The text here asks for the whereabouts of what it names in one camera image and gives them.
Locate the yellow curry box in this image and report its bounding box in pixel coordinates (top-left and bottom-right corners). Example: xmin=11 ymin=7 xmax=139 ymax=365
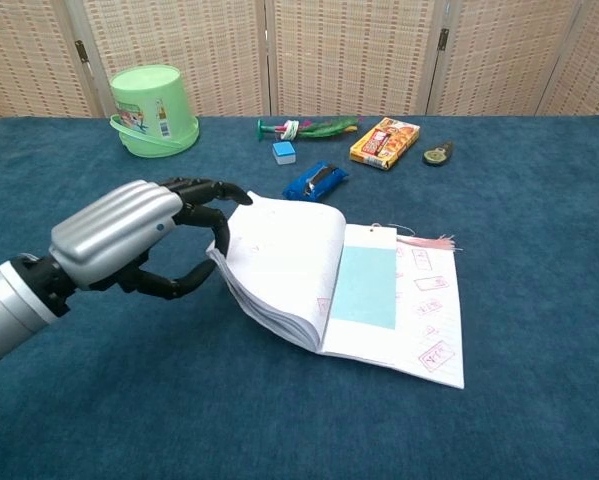
xmin=349 ymin=116 xmax=421 ymax=172

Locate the olive green tape measure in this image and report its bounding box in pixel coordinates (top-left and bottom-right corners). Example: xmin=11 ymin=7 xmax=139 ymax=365
xmin=421 ymin=141 xmax=455 ymax=168

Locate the bamboo folding screen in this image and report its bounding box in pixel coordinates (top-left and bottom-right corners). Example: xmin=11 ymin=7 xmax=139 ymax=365
xmin=0 ymin=0 xmax=599 ymax=121

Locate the yellow cover notebook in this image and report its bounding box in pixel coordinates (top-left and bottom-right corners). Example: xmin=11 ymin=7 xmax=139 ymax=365
xmin=206 ymin=189 xmax=466 ymax=390

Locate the green feather shuttlecock toy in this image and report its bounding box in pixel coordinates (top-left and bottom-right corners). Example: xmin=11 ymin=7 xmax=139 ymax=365
xmin=256 ymin=114 xmax=363 ymax=143

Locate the blue white eraser block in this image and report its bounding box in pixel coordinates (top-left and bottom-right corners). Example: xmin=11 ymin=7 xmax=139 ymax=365
xmin=271 ymin=141 xmax=297 ymax=166

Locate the blue felt table cover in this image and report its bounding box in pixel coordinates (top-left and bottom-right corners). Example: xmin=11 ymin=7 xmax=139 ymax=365
xmin=0 ymin=115 xmax=599 ymax=480

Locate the blue tissue pack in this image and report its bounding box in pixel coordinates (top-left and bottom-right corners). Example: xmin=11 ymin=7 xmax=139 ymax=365
xmin=281 ymin=160 xmax=350 ymax=203

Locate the green plastic bucket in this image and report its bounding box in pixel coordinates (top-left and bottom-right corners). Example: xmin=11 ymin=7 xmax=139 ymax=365
xmin=108 ymin=66 xmax=201 ymax=160

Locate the teal white bookmark pink tassel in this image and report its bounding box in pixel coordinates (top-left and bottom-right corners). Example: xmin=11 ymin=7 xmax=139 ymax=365
xmin=331 ymin=222 xmax=463 ymax=331

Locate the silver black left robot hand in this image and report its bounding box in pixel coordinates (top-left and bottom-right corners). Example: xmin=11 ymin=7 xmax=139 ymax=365
xmin=48 ymin=175 xmax=254 ymax=301

